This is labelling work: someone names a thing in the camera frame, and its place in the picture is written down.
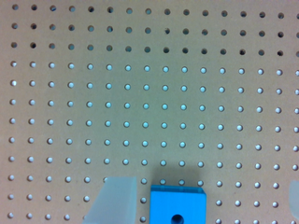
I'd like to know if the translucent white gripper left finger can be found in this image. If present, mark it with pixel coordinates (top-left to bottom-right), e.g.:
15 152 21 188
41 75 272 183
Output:
82 176 137 224

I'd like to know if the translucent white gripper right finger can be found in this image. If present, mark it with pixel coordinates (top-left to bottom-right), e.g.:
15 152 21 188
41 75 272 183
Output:
289 180 299 219

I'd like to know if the blue block with hole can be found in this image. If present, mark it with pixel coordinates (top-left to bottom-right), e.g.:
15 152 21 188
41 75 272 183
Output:
149 185 206 224

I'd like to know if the brown pegboard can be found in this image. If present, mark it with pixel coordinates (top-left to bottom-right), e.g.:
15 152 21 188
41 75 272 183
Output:
0 0 299 224

